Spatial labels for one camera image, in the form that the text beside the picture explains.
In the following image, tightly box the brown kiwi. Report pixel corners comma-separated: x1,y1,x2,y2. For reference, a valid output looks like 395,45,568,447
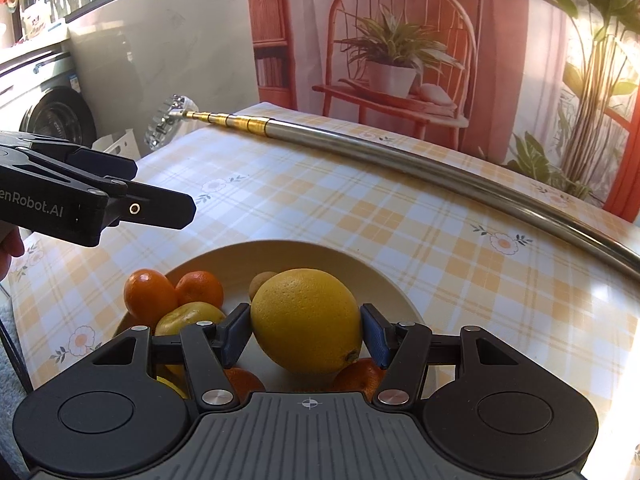
248,271,279,302

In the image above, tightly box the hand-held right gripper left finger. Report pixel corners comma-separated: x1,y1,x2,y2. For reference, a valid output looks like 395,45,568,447
92,302,252,409

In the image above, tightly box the printed room backdrop cloth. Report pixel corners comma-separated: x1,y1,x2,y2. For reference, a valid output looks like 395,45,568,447
244,0,640,224

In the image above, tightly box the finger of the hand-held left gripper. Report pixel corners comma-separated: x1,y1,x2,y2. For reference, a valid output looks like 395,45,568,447
86,178,197,232
0,130,139,183

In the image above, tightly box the yellow round orange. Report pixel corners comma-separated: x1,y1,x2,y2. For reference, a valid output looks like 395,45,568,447
154,301,227,379

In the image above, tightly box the small orange tangerine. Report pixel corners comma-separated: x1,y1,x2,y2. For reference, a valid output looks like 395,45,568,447
222,367,267,404
330,357,387,401
175,270,225,310
124,269,179,329

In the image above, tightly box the person's left hand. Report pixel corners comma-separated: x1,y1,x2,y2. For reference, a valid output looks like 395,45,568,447
0,226,26,284

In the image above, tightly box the white plastic crate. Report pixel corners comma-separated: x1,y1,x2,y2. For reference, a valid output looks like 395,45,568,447
92,128,139,162

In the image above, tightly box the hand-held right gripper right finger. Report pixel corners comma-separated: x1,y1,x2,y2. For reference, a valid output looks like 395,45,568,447
360,303,522,407

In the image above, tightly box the large yellow lemon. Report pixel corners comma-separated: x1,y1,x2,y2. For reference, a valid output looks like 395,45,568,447
250,268,364,374

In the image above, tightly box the beige plate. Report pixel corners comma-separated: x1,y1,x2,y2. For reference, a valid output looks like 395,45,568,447
112,241,427,402

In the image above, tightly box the telescopic metal pole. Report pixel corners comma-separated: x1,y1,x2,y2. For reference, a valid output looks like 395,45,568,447
144,93,640,282

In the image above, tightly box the white washing machine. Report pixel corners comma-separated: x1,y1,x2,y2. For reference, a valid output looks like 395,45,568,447
0,40,99,153

